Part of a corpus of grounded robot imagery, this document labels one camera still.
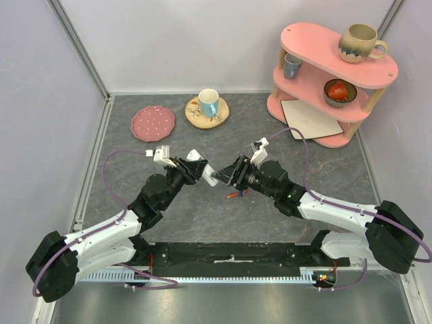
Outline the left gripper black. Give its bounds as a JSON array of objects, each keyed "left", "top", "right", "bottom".
[{"left": 161, "top": 156, "right": 209, "bottom": 210}]

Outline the white remote control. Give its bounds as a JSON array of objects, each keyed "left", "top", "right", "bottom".
[{"left": 186, "top": 149, "right": 219, "bottom": 187}]

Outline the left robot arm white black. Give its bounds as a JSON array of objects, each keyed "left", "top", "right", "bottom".
[{"left": 25, "top": 157, "right": 208, "bottom": 302}]

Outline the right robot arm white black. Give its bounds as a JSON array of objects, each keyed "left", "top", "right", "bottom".
[{"left": 211, "top": 155, "right": 424, "bottom": 274}]

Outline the beige leaf saucer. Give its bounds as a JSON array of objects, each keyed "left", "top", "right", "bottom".
[{"left": 184, "top": 96, "right": 230, "bottom": 130}]

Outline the pink dotted plate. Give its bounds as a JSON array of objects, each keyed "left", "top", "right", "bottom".
[{"left": 130, "top": 105, "right": 176, "bottom": 142}]

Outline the light blue cup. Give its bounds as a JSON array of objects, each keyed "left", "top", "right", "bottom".
[{"left": 198, "top": 88, "right": 219, "bottom": 118}]

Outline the white square mat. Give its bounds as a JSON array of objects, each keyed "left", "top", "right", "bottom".
[{"left": 281, "top": 100, "right": 343, "bottom": 140}]

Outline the grey blue mug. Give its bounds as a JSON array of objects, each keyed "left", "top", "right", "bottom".
[{"left": 283, "top": 53, "right": 303, "bottom": 80}]

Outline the patterned dark bowl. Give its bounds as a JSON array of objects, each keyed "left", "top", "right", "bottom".
[{"left": 323, "top": 79, "right": 358, "bottom": 108}]

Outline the orange red cup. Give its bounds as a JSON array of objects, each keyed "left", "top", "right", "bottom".
[{"left": 327, "top": 80, "right": 348, "bottom": 101}]

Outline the pink three-tier shelf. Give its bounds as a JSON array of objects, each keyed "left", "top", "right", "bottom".
[{"left": 267, "top": 22, "right": 398, "bottom": 149}]

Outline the beige ceramic mug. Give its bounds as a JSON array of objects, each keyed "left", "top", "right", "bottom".
[{"left": 337, "top": 24, "right": 388, "bottom": 63}]

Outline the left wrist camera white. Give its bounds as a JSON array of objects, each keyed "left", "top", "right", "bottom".
[{"left": 145, "top": 145, "right": 177, "bottom": 168}]

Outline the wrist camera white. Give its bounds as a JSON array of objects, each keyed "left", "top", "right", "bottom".
[
  {"left": 145, "top": 145, "right": 177, "bottom": 168},
  {"left": 250, "top": 137, "right": 269, "bottom": 167}
]

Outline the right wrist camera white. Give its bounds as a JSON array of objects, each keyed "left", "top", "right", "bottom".
[{"left": 250, "top": 137, "right": 269, "bottom": 167}]

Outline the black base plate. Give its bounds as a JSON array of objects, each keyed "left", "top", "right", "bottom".
[{"left": 127, "top": 242, "right": 350, "bottom": 278}]

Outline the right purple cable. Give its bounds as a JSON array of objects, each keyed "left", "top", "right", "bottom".
[{"left": 268, "top": 127, "right": 432, "bottom": 292}]

